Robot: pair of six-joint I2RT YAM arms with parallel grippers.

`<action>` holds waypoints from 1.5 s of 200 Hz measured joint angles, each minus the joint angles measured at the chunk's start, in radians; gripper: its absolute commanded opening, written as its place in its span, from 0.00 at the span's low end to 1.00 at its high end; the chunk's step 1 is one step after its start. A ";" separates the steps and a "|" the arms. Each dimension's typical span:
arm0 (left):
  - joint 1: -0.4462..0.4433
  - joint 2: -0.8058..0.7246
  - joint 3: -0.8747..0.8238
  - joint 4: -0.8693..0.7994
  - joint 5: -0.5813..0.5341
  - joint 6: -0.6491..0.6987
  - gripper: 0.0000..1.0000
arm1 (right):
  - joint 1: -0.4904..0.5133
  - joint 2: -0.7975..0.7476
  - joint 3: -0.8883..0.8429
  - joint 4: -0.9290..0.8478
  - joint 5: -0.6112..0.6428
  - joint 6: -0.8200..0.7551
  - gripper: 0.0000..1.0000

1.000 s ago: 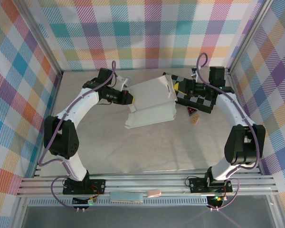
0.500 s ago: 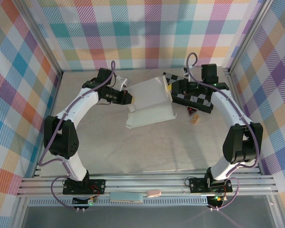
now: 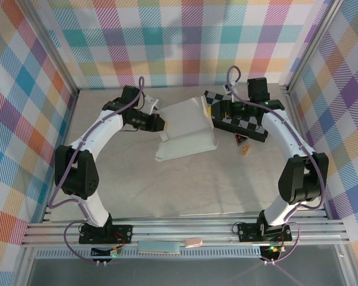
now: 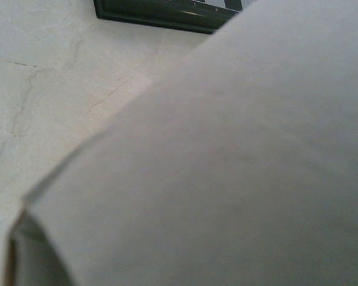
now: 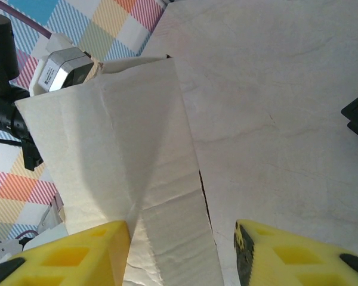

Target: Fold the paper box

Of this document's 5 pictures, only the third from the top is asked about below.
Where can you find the white paper box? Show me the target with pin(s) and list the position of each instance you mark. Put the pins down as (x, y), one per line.
(185, 125)

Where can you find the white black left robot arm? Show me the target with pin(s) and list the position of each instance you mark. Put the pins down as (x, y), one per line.
(89, 140)

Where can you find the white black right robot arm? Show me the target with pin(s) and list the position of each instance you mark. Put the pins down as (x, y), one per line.
(286, 140)

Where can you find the black white chessboard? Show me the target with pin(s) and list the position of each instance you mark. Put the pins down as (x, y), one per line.
(250, 127)

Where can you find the pink eraser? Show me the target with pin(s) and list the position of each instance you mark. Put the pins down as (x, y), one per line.
(194, 242)

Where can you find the flat light blue sponge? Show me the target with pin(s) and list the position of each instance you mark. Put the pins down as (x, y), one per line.
(159, 248)

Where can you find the circuit board with green light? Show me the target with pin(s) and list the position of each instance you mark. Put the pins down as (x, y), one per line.
(271, 251)
(107, 253)

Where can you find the aluminium corner post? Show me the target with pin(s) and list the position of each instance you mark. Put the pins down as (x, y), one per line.
(52, 50)
(313, 41)

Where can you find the aluminium frame rail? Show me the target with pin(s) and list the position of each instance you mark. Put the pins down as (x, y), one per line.
(182, 231)

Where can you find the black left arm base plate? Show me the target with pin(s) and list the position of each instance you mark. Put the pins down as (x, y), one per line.
(122, 231)

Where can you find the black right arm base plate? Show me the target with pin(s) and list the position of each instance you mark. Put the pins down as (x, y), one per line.
(246, 232)

